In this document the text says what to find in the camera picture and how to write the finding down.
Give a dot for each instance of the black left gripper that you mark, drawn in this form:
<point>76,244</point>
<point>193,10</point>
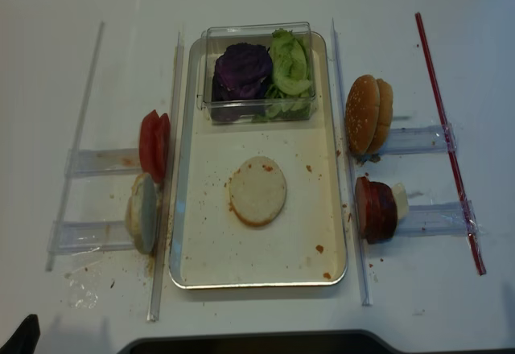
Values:
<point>25,338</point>

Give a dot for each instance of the bun bottom slice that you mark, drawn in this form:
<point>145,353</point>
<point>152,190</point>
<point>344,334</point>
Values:
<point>257,191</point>

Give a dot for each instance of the remaining bun bottom slices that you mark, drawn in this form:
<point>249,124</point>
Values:
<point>142,213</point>

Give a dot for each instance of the red tomato slices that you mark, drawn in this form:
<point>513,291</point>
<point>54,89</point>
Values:
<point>153,145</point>

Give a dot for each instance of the green lettuce leaves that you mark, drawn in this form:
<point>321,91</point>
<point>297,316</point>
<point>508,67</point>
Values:
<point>289,94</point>

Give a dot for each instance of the stack of meat patties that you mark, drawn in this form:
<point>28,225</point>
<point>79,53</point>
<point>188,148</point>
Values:
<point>377,210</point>

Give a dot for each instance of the white pusher block patties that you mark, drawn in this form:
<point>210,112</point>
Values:
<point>401,200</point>

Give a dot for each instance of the metal baking tray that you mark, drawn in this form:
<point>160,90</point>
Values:
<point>305,244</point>

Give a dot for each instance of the black table edge device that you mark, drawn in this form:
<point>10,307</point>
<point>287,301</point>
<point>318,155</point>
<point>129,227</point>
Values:
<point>329,341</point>

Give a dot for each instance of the purple cabbage leaves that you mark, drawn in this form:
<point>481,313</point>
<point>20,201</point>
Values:
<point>242,73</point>

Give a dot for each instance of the clear plastic vegetable box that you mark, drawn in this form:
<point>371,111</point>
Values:
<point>215,41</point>

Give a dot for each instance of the sesame bun top outer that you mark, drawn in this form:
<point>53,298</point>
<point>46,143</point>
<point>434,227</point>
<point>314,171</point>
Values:
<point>361,113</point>

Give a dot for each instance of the bun top inner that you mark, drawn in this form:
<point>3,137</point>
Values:
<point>385,116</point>

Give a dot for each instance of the red plastic strip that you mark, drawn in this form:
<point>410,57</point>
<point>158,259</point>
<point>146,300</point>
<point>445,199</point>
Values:
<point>466,207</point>

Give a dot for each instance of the clear rail under bread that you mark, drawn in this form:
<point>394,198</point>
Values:
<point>69,237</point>

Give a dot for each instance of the clear rail under tomatoes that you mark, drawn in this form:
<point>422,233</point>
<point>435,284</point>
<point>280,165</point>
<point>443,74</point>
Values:
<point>92,163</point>

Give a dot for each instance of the clear left divider rail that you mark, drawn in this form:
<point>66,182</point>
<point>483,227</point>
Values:
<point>160,248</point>

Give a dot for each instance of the clear divider rail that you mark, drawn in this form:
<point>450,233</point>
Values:
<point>360,253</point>
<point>160,248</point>

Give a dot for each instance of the clear right divider rail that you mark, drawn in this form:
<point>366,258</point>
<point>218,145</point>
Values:
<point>360,253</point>

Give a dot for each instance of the clear rail under patties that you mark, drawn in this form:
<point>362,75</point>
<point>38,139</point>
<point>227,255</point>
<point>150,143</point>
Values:
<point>449,219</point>

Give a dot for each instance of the clear rail under buns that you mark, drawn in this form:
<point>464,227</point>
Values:
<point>425,140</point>

